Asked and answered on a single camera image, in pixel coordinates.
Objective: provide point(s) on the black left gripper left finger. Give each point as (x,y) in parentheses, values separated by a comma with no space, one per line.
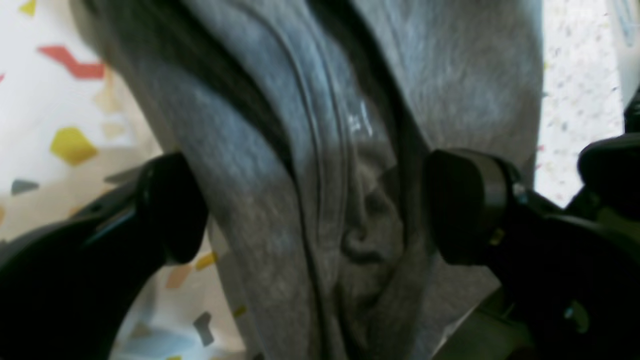
(67,287)

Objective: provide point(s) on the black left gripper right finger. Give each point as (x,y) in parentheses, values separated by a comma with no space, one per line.
(574,282)

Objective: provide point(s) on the grey t-shirt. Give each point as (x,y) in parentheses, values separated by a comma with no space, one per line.
(306,123)

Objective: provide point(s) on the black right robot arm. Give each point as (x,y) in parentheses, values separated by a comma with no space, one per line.
(610,171)

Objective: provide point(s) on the terrazzo patterned tablecloth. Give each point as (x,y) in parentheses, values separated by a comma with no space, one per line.
(70,130)

